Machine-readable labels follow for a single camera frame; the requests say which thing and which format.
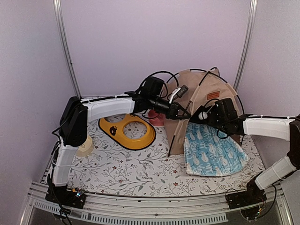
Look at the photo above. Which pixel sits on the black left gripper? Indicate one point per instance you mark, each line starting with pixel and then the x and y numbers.
pixel 173 113

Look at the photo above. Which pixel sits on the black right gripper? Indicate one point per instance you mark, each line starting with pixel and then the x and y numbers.
pixel 211 118

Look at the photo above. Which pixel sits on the beige pet tent fabric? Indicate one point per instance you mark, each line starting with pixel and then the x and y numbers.
pixel 201 100

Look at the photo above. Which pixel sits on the blue snowman print cushion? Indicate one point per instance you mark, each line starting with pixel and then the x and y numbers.
pixel 211 153

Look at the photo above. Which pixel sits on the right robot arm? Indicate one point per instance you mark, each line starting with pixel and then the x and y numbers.
pixel 277 139

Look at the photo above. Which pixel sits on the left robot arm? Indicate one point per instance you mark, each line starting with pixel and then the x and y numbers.
pixel 72 131

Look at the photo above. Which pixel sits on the pink pet bowl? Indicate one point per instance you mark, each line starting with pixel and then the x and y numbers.
pixel 156 119

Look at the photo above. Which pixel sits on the white pompom toy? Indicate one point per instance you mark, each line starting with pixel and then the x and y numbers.
pixel 202 115

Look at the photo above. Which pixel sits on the yellow bear bowl stand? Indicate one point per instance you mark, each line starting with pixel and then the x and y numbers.
pixel 131 132

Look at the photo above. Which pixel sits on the floral white table mat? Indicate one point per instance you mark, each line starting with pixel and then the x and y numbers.
pixel 112 169

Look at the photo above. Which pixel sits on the cream paw print bowl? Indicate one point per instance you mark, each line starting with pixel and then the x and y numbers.
pixel 86 148

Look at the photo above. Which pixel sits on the aluminium right corner post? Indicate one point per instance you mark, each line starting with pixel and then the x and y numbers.
pixel 246 45

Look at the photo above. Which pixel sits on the aluminium corner post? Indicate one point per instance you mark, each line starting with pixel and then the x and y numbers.
pixel 64 42
pixel 246 45

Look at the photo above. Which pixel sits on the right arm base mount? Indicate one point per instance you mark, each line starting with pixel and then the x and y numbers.
pixel 246 197

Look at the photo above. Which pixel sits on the aluminium front rail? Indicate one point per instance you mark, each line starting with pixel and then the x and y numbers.
pixel 121 210

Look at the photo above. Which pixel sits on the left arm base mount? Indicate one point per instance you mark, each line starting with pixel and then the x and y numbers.
pixel 65 197

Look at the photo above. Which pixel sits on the aluminium left corner post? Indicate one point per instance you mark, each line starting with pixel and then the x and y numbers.
pixel 64 42

